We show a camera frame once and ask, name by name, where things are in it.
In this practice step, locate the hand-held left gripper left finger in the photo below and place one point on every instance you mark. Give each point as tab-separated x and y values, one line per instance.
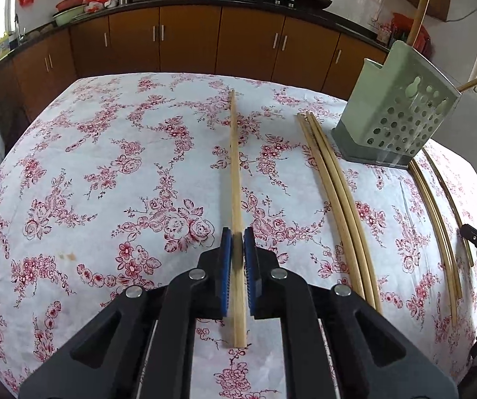
224	266

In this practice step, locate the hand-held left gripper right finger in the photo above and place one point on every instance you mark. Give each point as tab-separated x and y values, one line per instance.
250	266

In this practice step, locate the green perforated utensil holder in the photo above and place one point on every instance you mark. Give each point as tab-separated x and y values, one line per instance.
388	99

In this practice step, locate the red floral tablecloth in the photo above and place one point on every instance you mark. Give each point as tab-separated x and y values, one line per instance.
97	174

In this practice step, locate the cluster of condiment bottles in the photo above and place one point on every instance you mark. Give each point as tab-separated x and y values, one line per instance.
404	35

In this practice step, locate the wooden base cabinets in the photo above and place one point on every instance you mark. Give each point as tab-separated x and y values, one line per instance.
188	37

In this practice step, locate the black kitchen countertop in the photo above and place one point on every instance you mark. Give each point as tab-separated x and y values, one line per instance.
205	2

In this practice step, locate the red and white plastic bags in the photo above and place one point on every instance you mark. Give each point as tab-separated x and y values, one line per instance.
99	2

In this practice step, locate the green basin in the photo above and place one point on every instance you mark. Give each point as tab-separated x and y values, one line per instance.
69	15

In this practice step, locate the red basin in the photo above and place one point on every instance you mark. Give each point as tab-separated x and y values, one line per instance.
70	2

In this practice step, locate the yellow dish soap bottle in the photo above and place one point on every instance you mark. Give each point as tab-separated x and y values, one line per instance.
2	48

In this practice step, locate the steel faucet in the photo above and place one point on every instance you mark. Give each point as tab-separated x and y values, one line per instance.
18	29

